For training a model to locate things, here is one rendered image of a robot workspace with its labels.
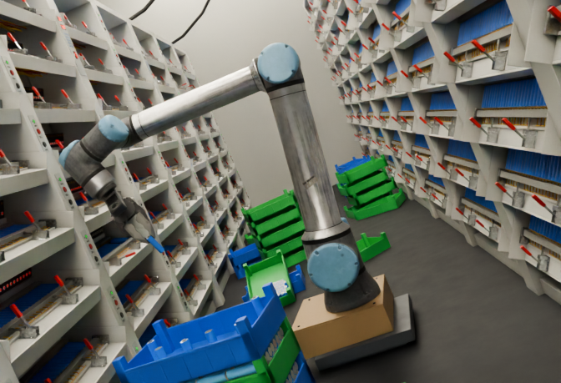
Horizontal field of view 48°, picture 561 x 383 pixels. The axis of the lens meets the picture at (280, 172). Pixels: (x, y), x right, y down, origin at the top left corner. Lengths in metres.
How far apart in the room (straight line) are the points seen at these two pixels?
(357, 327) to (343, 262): 0.28
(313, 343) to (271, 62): 0.88
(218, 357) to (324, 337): 0.85
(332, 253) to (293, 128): 0.38
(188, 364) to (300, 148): 0.78
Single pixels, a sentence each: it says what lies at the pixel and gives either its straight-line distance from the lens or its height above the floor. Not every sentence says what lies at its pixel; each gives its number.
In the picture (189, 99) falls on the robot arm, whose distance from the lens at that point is 2.00.
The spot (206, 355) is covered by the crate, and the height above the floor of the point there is 0.44.
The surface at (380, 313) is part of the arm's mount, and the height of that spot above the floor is 0.13.
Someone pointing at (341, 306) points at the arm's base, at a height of 0.17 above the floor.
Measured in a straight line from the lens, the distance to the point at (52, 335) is 1.68.
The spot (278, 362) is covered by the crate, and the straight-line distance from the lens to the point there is 1.27.
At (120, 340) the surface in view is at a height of 0.36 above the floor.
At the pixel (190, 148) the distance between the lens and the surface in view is 4.74.
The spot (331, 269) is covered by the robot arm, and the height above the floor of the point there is 0.34.
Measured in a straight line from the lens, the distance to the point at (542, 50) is 1.25.
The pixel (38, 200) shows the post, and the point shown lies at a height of 0.85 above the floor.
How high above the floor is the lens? 0.79
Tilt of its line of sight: 4 degrees down
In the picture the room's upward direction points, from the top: 23 degrees counter-clockwise
